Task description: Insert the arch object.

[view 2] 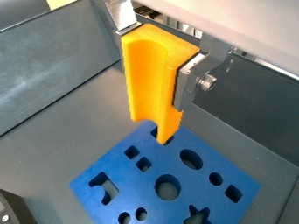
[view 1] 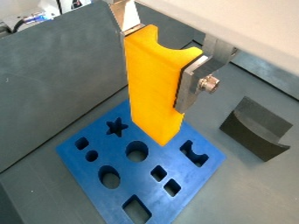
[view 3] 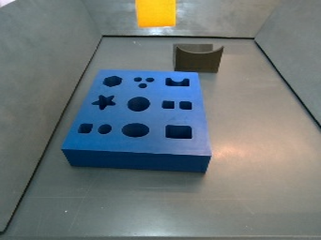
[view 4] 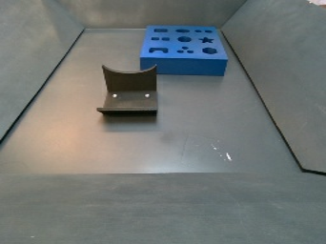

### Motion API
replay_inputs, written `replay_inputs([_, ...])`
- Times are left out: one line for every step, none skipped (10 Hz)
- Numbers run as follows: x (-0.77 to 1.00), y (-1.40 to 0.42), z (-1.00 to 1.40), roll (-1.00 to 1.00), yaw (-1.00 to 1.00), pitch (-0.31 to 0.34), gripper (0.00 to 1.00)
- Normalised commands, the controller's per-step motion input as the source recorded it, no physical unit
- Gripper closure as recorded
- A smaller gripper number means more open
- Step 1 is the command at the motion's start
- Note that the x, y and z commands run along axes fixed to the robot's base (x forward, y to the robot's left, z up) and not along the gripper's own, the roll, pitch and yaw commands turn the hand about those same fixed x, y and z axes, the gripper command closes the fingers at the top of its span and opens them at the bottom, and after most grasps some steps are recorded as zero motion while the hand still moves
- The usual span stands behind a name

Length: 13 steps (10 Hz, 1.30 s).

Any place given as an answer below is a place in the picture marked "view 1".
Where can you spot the grey foam wall panel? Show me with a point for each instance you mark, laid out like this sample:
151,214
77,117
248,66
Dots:
61,67

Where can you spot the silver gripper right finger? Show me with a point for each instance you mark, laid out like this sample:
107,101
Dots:
197,75

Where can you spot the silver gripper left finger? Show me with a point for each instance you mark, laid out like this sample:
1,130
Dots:
127,17

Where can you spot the yellow arch block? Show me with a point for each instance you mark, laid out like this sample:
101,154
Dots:
154,71

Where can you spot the dark grey arch holder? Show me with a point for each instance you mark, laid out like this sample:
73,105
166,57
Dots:
257,128

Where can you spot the blue shape sorter board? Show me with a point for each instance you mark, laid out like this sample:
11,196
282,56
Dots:
139,182

